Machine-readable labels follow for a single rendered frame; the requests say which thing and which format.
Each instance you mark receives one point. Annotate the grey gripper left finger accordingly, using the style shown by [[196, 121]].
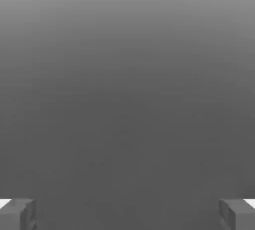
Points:
[[14, 216]]

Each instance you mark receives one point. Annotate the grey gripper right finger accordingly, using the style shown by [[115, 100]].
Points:
[[239, 217]]

